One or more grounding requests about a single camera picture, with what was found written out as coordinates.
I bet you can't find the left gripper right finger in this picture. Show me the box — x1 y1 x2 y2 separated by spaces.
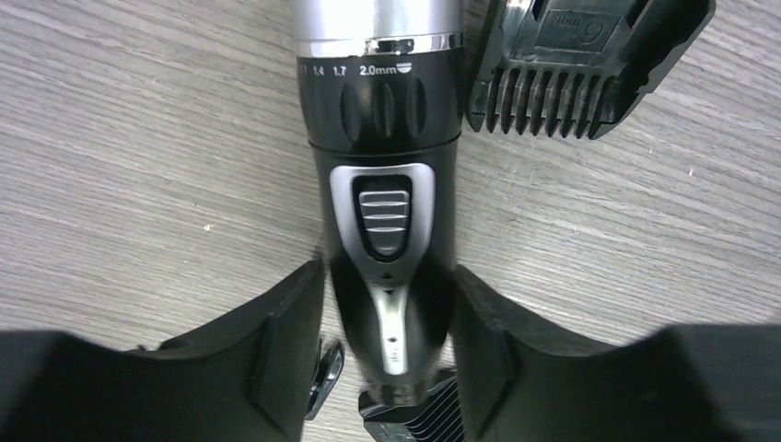
450 266 780 442

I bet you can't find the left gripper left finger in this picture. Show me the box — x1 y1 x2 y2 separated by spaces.
1 261 324 441

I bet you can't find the black silver hair clipper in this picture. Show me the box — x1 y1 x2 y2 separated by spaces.
292 1 465 406

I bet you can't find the black 18650 battery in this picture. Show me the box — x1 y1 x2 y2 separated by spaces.
305 337 346 421

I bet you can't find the black comb guard near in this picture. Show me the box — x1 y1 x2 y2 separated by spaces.
358 369 466 442

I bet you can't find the black comb guard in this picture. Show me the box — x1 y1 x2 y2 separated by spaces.
358 369 466 442
465 0 717 140

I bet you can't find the black comb guard upper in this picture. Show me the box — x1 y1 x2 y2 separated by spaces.
465 0 717 140

